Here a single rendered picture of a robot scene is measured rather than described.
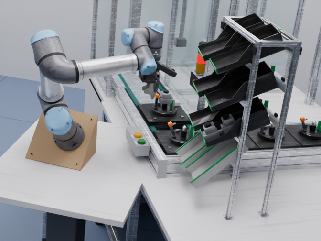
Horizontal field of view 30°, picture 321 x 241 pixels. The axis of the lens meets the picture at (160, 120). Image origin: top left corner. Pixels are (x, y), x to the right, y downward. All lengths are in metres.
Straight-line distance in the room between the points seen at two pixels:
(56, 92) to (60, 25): 3.20
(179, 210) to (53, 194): 0.56
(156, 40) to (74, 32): 3.28
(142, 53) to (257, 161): 0.87
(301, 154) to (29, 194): 1.36
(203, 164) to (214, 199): 0.19
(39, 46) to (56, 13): 3.45
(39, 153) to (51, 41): 0.71
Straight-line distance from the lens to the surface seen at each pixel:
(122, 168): 2.92
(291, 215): 2.76
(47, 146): 2.96
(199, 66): 3.06
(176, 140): 2.95
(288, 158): 3.10
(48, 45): 2.44
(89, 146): 2.93
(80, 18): 5.83
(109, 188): 2.75
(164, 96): 3.23
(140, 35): 2.59
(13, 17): 6.09
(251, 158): 3.01
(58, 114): 2.75
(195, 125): 2.59
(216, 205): 2.72
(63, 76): 2.40
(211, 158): 2.65
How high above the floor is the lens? 2.30
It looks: 25 degrees down
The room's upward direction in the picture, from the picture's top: 6 degrees clockwise
